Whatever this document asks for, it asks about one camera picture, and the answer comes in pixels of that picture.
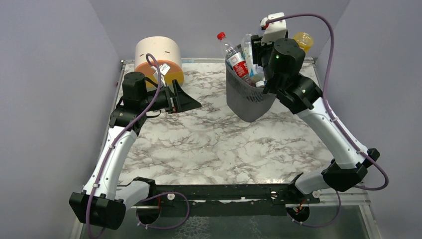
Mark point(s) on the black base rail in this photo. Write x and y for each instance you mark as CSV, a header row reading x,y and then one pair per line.
x,y
221,201

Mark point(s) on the clear bottle small label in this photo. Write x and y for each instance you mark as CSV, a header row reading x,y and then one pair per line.
x,y
260,82

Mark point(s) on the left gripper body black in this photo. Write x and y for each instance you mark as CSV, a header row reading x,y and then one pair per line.
x,y
173,97

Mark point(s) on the yellow drink bottle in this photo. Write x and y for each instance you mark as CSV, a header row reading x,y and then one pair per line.
x,y
304,40

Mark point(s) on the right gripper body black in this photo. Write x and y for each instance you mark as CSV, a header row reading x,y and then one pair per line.
x,y
256,46

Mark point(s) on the grey mesh waste bin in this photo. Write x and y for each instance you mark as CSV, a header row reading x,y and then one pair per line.
x,y
248,102

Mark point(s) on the cream orange round drum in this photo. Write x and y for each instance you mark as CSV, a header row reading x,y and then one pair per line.
x,y
166,51

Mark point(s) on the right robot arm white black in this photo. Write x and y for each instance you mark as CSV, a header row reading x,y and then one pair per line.
x,y
281,61

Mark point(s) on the clear bottle red label front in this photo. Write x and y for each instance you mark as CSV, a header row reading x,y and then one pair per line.
x,y
234,58

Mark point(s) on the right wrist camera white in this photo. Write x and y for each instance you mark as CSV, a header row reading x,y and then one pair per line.
x,y
273,31

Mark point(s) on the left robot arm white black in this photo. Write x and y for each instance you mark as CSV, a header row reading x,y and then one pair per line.
x,y
100,203

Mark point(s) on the clear bottle white blue label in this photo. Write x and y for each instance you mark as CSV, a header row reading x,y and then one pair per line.
x,y
255,72

